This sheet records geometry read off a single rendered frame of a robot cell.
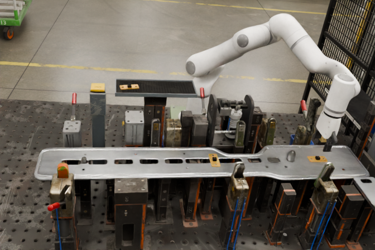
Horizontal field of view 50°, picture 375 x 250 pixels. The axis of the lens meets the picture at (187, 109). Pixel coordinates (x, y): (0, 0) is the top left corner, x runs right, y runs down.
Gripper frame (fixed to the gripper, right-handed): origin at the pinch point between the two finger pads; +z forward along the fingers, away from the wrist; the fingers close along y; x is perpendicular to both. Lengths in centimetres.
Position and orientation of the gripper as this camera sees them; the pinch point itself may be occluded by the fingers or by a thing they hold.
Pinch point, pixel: (322, 143)
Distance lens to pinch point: 182.0
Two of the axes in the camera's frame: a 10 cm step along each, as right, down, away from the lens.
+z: -1.1, 8.4, 5.3
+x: 9.8, 0.2, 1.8
